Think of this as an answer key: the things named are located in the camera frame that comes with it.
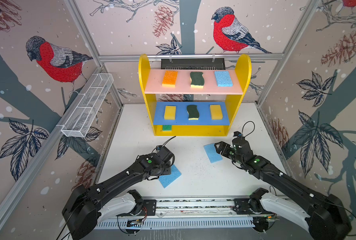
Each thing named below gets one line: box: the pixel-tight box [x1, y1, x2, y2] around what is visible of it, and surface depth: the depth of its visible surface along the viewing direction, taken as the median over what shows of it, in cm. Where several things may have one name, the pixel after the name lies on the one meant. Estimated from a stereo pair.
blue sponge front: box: [158, 164, 182, 189], surface depth 84 cm
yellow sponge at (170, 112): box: [164, 105, 177, 120], surface depth 97 cm
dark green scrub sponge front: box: [190, 71, 205, 89], surface depth 75 cm
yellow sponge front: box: [210, 104, 223, 120], surface depth 96 cm
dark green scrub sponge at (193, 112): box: [187, 104, 200, 121], surface depth 97 cm
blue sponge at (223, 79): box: [214, 71, 234, 87], surface depth 77 cm
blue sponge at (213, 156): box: [203, 143, 223, 164], surface depth 92 cm
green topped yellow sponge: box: [162, 125, 172, 132], surface depth 105 cm
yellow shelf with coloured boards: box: [138, 54, 252, 137], surface depth 94 cm
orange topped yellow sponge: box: [162, 70, 178, 88], surface depth 76 cm
